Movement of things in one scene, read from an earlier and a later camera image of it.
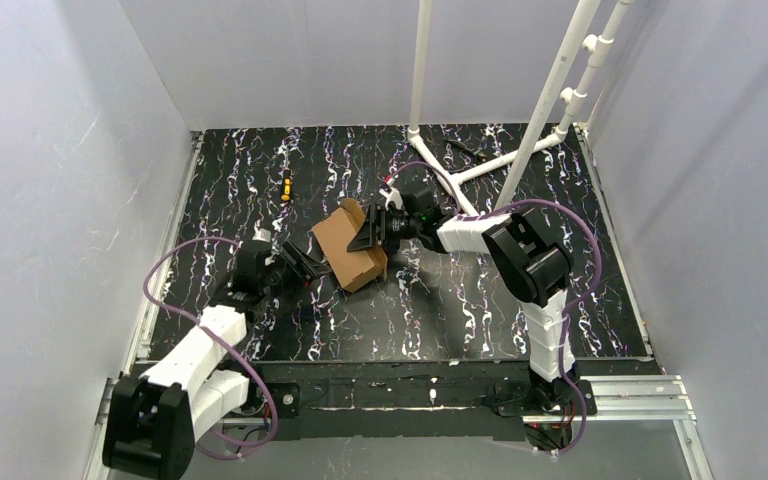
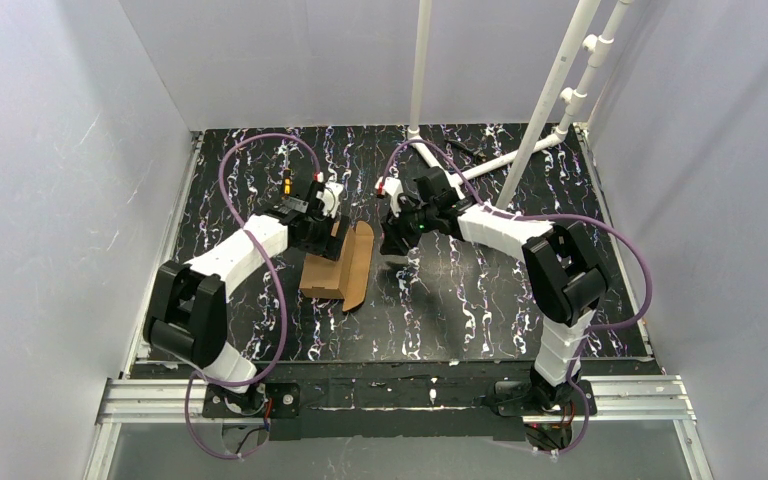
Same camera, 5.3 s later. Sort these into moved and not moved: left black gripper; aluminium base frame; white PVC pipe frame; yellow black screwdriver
Moved: left black gripper
Not moved: yellow black screwdriver; aluminium base frame; white PVC pipe frame
